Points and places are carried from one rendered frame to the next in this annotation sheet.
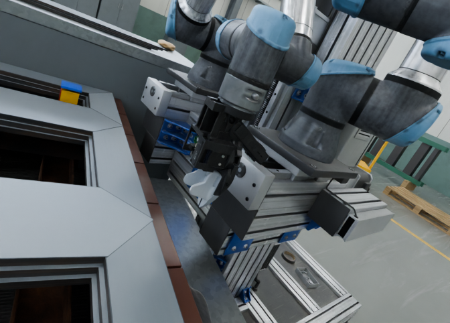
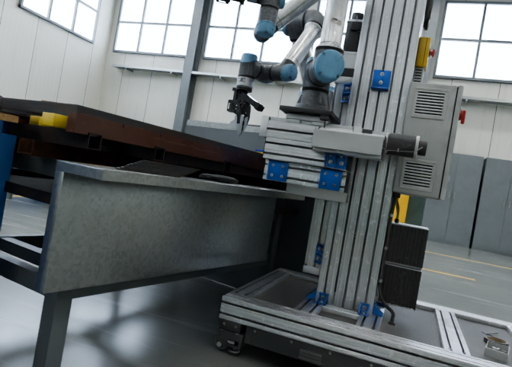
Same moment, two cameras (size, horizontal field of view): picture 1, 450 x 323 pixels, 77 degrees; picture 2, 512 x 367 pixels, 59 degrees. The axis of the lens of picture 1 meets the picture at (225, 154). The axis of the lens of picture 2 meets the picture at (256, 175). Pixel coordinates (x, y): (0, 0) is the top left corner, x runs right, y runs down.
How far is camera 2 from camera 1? 1.92 m
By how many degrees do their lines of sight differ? 67
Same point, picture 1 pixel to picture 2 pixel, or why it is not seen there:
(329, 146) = (305, 99)
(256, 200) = (262, 129)
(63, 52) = not seen: hidden behind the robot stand
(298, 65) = (277, 69)
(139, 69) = not seen: hidden behind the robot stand
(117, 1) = (501, 199)
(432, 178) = not seen: outside the picture
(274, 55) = (244, 65)
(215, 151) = (232, 103)
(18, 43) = (254, 145)
